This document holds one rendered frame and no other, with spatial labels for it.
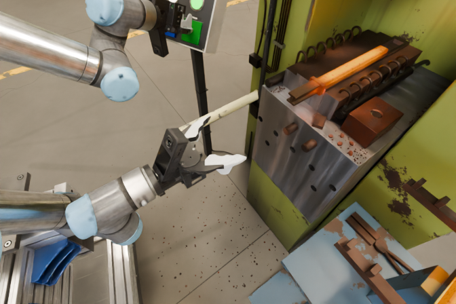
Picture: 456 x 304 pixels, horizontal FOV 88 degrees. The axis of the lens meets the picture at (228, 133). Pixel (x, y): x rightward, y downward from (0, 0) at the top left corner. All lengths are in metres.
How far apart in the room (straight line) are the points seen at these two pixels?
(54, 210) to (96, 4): 0.43
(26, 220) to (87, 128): 1.65
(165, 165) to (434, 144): 0.67
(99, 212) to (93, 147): 1.52
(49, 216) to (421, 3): 1.18
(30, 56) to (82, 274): 1.06
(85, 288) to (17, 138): 1.40
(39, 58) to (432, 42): 1.10
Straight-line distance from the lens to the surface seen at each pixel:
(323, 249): 0.76
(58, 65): 0.54
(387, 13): 1.14
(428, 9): 1.08
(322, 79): 0.73
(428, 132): 0.80
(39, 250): 0.95
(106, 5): 0.62
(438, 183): 0.88
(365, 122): 0.70
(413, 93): 0.98
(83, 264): 1.41
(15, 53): 0.53
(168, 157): 0.47
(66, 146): 2.13
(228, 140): 1.79
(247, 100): 1.16
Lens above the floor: 1.43
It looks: 51 degrees down
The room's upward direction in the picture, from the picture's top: straight up
